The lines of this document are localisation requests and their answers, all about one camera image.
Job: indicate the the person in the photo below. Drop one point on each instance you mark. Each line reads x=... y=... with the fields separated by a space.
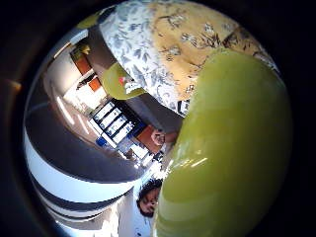
x=148 y=200

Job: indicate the yellow and blue floral tablecloth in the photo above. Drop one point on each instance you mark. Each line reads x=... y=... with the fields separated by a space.
x=164 y=42

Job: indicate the orange-brown cabinet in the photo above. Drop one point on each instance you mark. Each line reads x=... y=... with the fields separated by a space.
x=147 y=139

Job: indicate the blue box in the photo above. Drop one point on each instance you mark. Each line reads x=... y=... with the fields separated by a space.
x=101 y=141

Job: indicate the orange wall panel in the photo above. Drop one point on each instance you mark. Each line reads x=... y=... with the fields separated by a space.
x=82 y=64
x=94 y=84

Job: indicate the large window with dark frame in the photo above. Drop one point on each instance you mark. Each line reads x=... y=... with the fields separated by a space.
x=113 y=123

